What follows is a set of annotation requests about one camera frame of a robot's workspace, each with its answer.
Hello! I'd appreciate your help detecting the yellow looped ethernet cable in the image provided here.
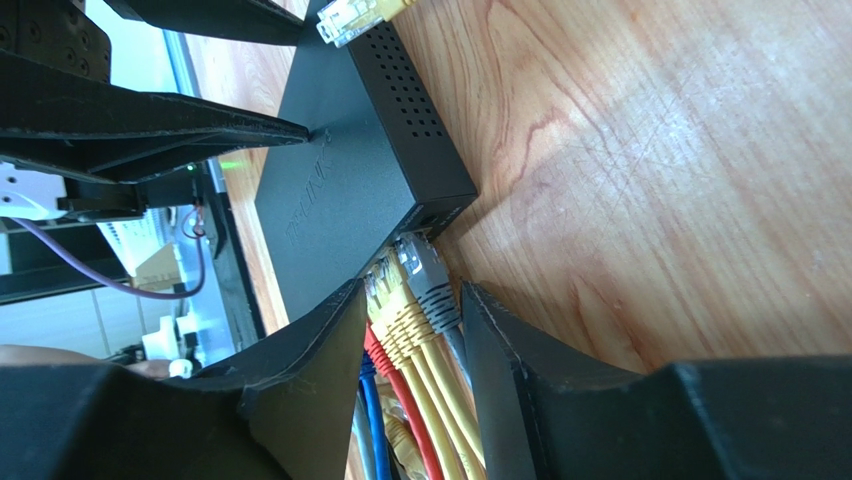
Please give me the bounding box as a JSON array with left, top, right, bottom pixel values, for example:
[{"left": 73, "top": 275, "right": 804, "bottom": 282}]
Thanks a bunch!
[{"left": 315, "top": 0, "right": 421, "bottom": 49}]

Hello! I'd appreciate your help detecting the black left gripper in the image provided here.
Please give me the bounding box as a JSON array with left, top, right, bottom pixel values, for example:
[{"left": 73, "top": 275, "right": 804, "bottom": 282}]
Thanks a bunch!
[{"left": 1, "top": 0, "right": 310, "bottom": 184}]

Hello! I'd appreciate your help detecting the black network switch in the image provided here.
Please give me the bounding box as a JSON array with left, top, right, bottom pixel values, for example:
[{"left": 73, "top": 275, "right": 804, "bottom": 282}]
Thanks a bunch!
[{"left": 255, "top": 1, "right": 478, "bottom": 320}]

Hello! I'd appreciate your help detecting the person hand in background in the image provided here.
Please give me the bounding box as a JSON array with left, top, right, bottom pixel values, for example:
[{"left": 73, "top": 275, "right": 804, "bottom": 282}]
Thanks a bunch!
[{"left": 1, "top": 344, "right": 171, "bottom": 380}]

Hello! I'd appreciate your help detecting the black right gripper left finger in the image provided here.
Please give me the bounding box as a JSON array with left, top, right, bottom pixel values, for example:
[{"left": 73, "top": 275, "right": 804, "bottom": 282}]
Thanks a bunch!
[{"left": 1, "top": 279, "right": 366, "bottom": 479}]

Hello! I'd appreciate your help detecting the grey ethernet cable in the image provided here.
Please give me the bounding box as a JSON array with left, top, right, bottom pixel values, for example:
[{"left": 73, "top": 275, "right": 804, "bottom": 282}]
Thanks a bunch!
[{"left": 393, "top": 231, "right": 475, "bottom": 391}]

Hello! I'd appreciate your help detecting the red ethernet cable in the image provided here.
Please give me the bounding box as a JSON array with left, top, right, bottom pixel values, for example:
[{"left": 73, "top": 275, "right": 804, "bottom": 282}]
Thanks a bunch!
[{"left": 362, "top": 319, "right": 446, "bottom": 480}]

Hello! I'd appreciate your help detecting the blue ethernet cable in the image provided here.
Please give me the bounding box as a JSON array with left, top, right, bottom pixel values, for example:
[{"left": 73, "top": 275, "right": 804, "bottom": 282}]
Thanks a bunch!
[{"left": 357, "top": 351, "right": 394, "bottom": 480}]

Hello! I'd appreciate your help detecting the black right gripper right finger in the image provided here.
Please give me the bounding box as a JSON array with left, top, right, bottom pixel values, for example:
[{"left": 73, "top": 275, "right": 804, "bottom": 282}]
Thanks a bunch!
[{"left": 461, "top": 282, "right": 851, "bottom": 479}]

